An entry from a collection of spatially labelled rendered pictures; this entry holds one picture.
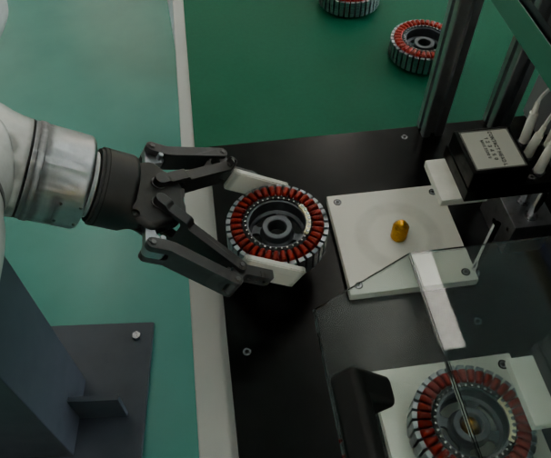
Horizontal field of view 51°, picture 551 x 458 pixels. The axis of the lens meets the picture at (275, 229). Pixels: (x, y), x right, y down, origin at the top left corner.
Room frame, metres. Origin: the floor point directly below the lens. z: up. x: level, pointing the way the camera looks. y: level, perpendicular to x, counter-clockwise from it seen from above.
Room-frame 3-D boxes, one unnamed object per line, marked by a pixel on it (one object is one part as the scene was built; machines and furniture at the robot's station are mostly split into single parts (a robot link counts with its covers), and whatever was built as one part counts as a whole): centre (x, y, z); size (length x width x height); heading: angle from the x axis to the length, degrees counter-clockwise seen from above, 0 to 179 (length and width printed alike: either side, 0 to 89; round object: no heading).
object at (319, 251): (0.39, 0.00, 0.84); 0.11 x 0.11 x 0.04
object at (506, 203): (0.44, -0.29, 0.80); 0.08 x 0.05 x 0.06; 8
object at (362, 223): (0.42, -0.15, 0.78); 0.15 x 0.15 x 0.01; 8
